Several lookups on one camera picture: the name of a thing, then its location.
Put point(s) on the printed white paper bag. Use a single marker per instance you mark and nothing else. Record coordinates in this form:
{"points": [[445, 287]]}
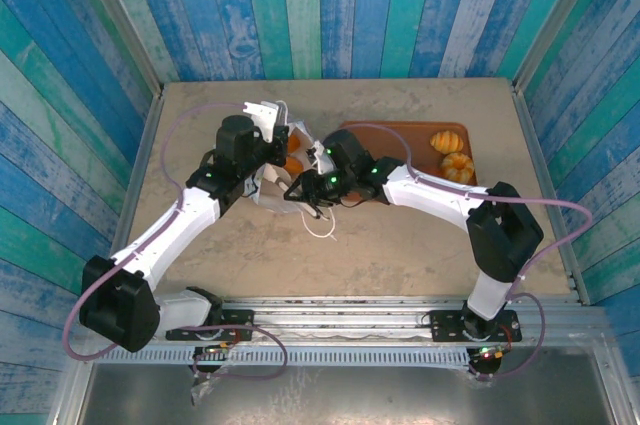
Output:
{"points": [[272, 202]]}

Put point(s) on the striped orange fake bread roll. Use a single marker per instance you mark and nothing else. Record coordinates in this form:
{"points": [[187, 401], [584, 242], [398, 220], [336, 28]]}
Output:
{"points": [[446, 141]]}

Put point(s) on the brown plastic tray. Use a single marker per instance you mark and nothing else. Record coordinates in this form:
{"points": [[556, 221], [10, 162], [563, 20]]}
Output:
{"points": [[420, 145]]}

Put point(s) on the grey metal sheet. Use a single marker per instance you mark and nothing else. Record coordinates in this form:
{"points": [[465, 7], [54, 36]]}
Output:
{"points": [[350, 395]]}

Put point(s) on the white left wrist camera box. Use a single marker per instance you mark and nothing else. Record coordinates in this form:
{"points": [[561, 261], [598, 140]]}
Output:
{"points": [[262, 117]]}

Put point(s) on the aluminium table edge rail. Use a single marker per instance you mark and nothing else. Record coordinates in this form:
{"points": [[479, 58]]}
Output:
{"points": [[536, 145], [135, 170]]}

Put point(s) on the aluminium mounting rail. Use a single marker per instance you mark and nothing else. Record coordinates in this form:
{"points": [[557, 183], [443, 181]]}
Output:
{"points": [[340, 320]]}

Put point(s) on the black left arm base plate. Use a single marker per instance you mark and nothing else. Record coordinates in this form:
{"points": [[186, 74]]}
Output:
{"points": [[235, 327]]}

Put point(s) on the aluminium frame post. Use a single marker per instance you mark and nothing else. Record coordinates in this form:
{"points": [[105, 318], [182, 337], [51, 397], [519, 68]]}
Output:
{"points": [[556, 20], [121, 20]]}

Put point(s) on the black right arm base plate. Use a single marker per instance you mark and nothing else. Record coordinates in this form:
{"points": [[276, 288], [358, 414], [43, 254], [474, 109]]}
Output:
{"points": [[445, 327]]}

